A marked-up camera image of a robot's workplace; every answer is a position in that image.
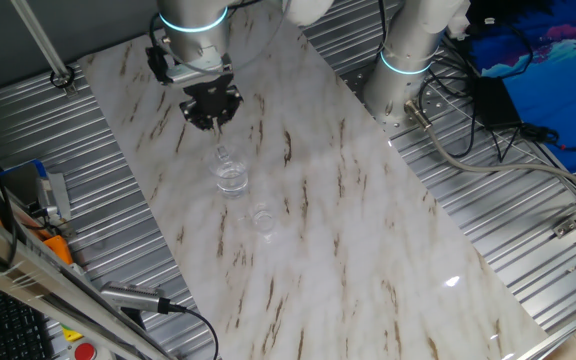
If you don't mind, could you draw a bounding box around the black camera cable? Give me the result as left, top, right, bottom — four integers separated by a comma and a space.
160, 298, 220, 360

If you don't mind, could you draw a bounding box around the aluminium frame beam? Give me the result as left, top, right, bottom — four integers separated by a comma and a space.
0, 199, 179, 360

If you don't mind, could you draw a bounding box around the black cable loop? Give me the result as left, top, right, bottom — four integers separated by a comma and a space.
50, 64, 76, 90

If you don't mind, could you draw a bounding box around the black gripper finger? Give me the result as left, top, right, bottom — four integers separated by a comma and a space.
178, 101, 212, 132
215, 88, 244, 129

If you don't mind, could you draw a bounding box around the grey box red button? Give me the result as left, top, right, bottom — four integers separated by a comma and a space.
65, 338, 114, 360

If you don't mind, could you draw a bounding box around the aluminium corner bracket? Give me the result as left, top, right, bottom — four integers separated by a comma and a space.
551, 217, 576, 240

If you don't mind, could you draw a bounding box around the grey hose with metal connector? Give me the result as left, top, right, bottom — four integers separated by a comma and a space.
403, 98, 576, 201

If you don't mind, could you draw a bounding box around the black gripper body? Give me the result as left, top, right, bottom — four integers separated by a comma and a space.
182, 73, 237, 119

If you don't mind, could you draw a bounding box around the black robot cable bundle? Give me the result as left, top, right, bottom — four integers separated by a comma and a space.
417, 19, 576, 161

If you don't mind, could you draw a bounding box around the slanted aluminium strut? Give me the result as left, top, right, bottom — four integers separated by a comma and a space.
10, 0, 79, 96

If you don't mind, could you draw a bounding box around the yellow box green button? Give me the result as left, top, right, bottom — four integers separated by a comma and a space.
60, 324, 85, 344

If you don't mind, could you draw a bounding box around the blue framed silver device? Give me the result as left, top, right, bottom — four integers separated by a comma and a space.
0, 158, 73, 224

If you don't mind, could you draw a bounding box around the black power adapter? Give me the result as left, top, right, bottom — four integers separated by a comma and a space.
472, 74, 523, 130

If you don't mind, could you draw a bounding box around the blue cloth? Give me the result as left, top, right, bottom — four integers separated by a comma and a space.
467, 0, 576, 174

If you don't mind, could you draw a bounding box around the white marble pattern board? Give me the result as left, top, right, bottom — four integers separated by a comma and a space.
77, 9, 552, 360

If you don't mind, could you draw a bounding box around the silver depth camera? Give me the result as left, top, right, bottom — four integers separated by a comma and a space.
100, 280, 172, 315

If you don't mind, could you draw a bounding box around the orange box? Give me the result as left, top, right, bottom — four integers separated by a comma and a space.
42, 234, 74, 266

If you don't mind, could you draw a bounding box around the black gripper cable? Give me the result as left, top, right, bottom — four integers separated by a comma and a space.
146, 0, 289, 76

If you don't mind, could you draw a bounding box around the black keyboard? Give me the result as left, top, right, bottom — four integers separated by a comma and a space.
0, 277, 54, 360

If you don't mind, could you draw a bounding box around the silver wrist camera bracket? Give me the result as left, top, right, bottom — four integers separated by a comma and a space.
145, 44, 234, 86

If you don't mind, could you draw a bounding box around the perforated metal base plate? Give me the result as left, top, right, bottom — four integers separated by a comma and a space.
340, 59, 469, 139

